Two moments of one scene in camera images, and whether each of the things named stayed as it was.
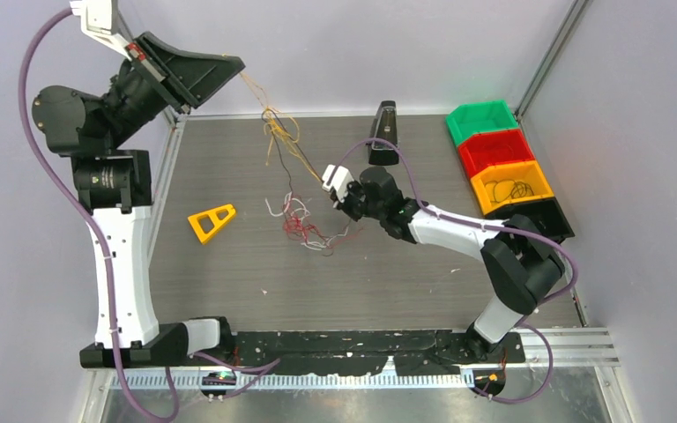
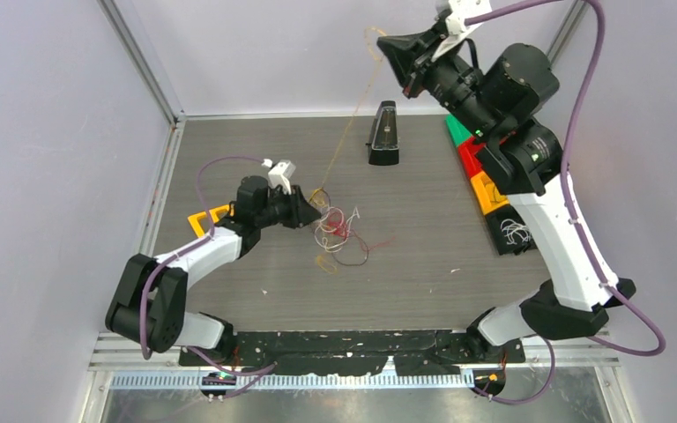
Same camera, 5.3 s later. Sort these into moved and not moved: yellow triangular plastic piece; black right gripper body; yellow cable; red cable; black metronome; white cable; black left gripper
Moved: white cable; red cable; black left gripper; yellow cable; black right gripper body
Not moved: black metronome; yellow triangular plastic piece
